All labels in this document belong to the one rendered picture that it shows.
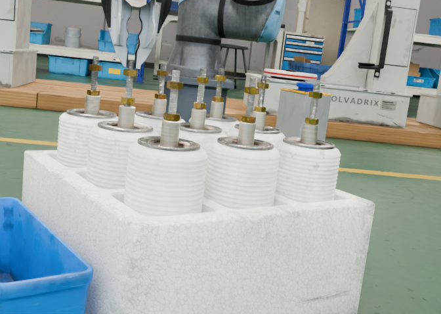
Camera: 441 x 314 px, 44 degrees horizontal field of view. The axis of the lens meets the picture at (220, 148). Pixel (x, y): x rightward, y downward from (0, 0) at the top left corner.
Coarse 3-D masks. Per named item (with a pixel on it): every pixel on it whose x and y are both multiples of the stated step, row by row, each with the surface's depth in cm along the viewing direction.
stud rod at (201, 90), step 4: (200, 68) 81; (204, 68) 81; (200, 72) 81; (204, 72) 81; (200, 76) 81; (204, 76) 81; (200, 84) 81; (204, 84) 81; (200, 88) 81; (204, 88) 82; (200, 92) 81; (200, 96) 81; (200, 100) 82; (196, 108) 82
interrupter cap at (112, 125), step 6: (102, 126) 73; (108, 126) 74; (114, 126) 76; (138, 126) 77; (144, 126) 77; (150, 126) 77; (126, 132) 72; (132, 132) 72; (138, 132) 73; (144, 132) 74
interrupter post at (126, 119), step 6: (120, 108) 75; (126, 108) 74; (132, 108) 75; (120, 114) 75; (126, 114) 74; (132, 114) 75; (120, 120) 75; (126, 120) 75; (132, 120) 75; (120, 126) 75; (126, 126) 75; (132, 126) 75
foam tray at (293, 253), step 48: (48, 192) 79; (96, 192) 68; (336, 192) 83; (96, 240) 65; (144, 240) 58; (192, 240) 62; (240, 240) 66; (288, 240) 71; (336, 240) 76; (96, 288) 65; (144, 288) 59; (192, 288) 63; (240, 288) 68; (288, 288) 73; (336, 288) 79
